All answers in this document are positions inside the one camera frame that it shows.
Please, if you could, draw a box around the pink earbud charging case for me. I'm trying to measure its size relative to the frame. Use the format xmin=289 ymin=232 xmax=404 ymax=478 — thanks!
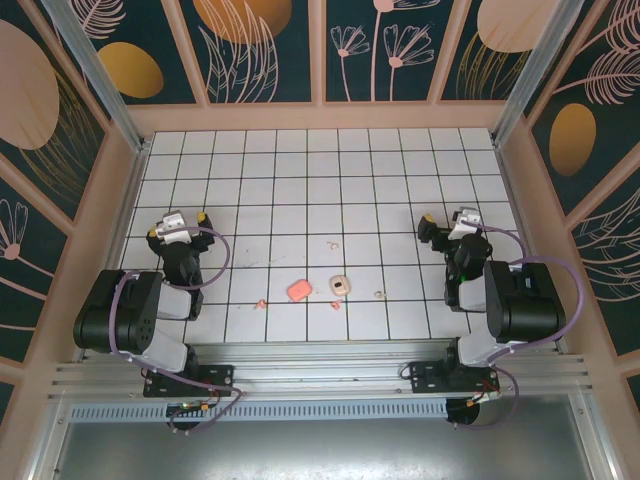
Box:
xmin=286 ymin=279 xmax=313 ymax=303

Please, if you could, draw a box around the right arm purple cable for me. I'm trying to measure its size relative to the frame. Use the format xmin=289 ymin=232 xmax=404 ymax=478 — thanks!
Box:
xmin=452 ymin=224 xmax=585 ymax=431

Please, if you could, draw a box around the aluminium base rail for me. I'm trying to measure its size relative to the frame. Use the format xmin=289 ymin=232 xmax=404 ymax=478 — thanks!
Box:
xmin=47 ymin=341 xmax=599 ymax=402

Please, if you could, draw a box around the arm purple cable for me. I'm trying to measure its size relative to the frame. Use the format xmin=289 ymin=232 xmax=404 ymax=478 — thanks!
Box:
xmin=452 ymin=224 xmax=585 ymax=431
xmin=110 ymin=227 xmax=246 ymax=435

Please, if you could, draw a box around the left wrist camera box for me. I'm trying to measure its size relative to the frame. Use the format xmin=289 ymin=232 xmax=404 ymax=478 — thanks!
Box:
xmin=155 ymin=210 xmax=194 ymax=247

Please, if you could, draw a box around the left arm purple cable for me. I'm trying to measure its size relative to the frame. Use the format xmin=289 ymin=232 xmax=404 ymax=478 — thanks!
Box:
xmin=110 ymin=227 xmax=246 ymax=435

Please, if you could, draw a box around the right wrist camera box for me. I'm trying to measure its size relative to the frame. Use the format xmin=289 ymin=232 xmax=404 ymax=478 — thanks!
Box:
xmin=448 ymin=206 xmax=485 ymax=243

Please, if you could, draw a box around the grey metal sheet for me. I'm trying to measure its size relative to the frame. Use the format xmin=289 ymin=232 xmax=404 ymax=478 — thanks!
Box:
xmin=29 ymin=394 xmax=619 ymax=480

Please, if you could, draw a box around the aluminium side rail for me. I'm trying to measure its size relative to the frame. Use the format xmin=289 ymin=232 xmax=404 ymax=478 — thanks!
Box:
xmin=492 ymin=139 xmax=566 ymax=351

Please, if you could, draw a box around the white slotted cable duct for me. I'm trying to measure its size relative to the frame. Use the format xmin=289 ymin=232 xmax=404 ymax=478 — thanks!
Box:
xmin=69 ymin=398 xmax=450 ymax=422

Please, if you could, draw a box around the aluminium corner post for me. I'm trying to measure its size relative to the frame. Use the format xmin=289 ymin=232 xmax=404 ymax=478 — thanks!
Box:
xmin=491 ymin=0 xmax=587 ymax=146
xmin=39 ymin=0 xmax=152 ymax=154

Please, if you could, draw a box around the black round base connector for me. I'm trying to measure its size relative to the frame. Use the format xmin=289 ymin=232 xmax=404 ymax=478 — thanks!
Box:
xmin=446 ymin=397 xmax=484 ymax=430
xmin=166 ymin=399 xmax=211 ymax=435

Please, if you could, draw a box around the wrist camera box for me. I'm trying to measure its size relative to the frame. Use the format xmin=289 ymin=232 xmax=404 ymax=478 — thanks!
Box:
xmin=448 ymin=206 xmax=485 ymax=243
xmin=155 ymin=210 xmax=194 ymax=247

